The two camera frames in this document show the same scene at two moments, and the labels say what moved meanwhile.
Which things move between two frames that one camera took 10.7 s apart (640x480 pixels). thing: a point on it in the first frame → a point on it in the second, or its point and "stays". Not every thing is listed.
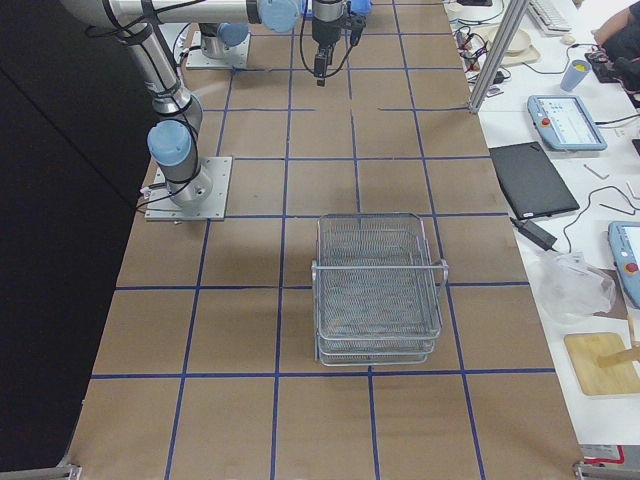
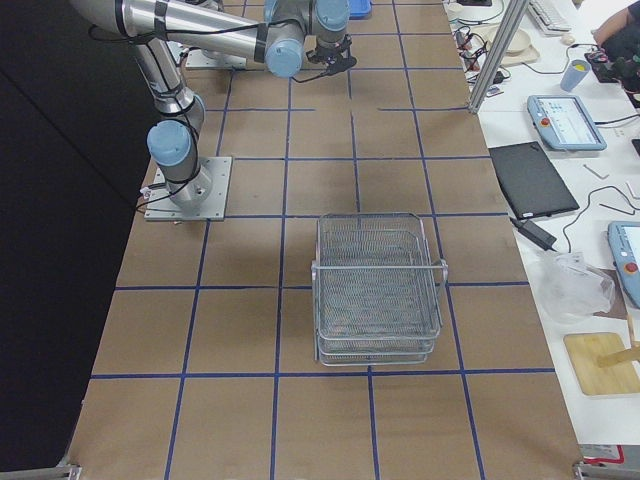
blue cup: (576, 72) stays
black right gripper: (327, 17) → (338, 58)
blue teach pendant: (564, 124) stays
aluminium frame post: (513, 18) stays
